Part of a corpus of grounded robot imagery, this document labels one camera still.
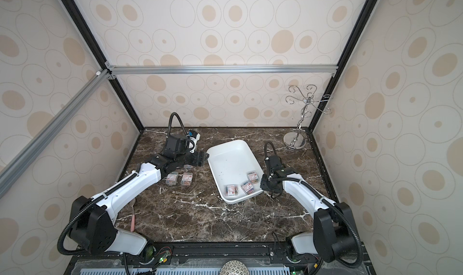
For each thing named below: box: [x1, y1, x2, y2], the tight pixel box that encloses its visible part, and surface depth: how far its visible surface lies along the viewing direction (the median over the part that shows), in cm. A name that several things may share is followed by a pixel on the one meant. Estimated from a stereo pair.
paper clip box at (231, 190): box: [227, 184, 236, 196], surface depth 91 cm
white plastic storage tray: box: [206, 139, 265, 205], surface depth 99 cm
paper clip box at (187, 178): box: [180, 172, 194, 186], surface depth 96 cm
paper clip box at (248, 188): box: [241, 181, 256, 196], surface depth 91 cm
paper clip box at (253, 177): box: [246, 170, 260, 185], surface depth 96 cm
